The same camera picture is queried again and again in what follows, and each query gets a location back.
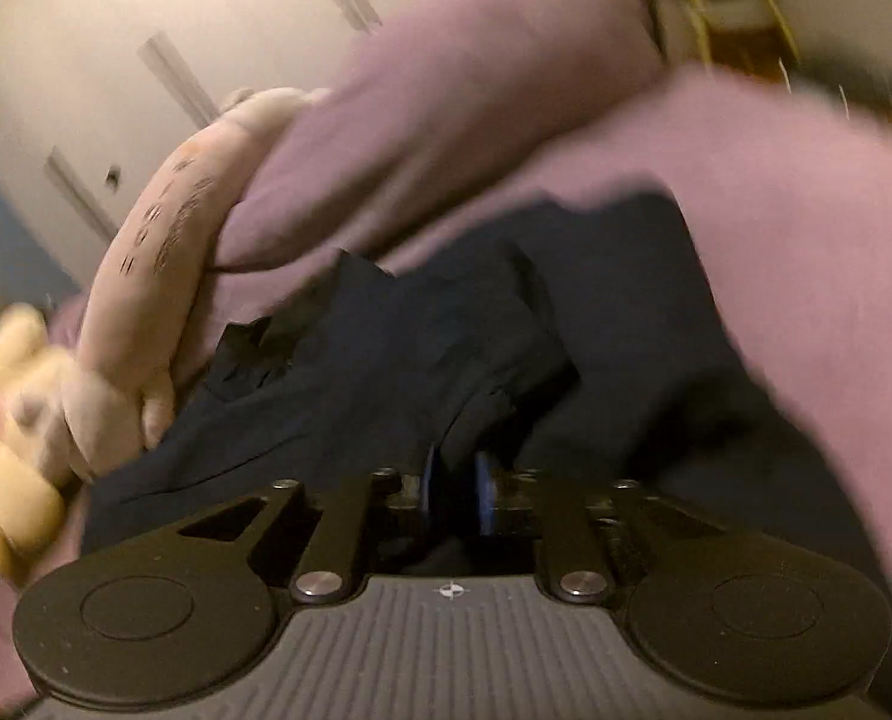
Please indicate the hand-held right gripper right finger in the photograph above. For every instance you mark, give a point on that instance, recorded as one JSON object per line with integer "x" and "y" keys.
{"x": 483, "y": 495}

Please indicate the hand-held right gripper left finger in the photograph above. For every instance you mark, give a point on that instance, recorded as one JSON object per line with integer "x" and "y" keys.
{"x": 430, "y": 484}

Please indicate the dark navy garment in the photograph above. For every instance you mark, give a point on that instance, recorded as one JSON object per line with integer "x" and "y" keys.
{"x": 386, "y": 360}

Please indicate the long pink plush toy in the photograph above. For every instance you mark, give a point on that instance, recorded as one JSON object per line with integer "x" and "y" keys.
{"x": 153, "y": 255}

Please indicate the purple plush blanket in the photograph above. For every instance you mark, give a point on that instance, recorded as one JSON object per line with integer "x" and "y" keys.
{"x": 791, "y": 240}

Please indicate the cream flower plush toy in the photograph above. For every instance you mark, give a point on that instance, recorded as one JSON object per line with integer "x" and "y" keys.
{"x": 11, "y": 420}

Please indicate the dark wardrobe knob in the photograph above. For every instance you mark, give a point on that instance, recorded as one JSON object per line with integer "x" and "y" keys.
{"x": 112, "y": 176}

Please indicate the white wardrobe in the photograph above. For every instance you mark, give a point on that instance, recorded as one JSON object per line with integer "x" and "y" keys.
{"x": 116, "y": 30}

